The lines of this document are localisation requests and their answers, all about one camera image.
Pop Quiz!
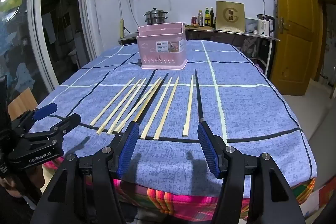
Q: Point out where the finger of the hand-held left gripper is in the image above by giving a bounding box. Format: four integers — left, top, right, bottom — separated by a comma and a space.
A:
25, 113, 82, 146
12, 103, 58, 132

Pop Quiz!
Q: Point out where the pink plastic utensil basket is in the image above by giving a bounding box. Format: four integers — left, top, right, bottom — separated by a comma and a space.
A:
136, 21, 188, 70

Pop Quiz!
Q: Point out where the white sliding door frame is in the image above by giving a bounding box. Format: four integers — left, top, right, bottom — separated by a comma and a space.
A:
26, 0, 118, 88

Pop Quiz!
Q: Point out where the blue checked blanket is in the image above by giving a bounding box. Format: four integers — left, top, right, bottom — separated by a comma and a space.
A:
37, 40, 317, 199

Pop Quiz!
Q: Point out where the steel shelf table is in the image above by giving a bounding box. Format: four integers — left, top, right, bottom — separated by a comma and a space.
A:
185, 26, 280, 76

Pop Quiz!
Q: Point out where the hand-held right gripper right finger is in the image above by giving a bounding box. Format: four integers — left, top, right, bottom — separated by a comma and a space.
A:
197, 121, 306, 224

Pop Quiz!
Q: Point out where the steel steamer pot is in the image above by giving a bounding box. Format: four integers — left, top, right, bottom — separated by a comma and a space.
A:
143, 8, 169, 25

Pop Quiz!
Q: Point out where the black chopstick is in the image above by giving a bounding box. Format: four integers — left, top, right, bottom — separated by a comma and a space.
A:
133, 73, 169, 123
194, 70, 205, 123

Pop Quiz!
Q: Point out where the bunch of wooden chopsticks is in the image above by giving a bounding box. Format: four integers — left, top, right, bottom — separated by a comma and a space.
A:
90, 76, 195, 141

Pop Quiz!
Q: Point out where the gold paper bag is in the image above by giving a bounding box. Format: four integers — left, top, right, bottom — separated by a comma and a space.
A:
216, 1, 245, 32

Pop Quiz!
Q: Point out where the yellow wooden door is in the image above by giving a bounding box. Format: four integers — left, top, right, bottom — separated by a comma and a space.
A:
268, 0, 324, 96

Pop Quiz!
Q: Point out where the white electric kettle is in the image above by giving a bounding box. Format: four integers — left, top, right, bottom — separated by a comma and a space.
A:
257, 13, 276, 37

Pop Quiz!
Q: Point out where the glass door panel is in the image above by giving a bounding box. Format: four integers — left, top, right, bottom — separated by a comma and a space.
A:
0, 0, 58, 109

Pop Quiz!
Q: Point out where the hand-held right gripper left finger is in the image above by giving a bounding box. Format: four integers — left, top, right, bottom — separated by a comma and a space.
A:
30, 121, 139, 224

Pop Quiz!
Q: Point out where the white container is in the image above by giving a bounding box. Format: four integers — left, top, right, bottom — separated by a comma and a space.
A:
245, 18, 259, 33

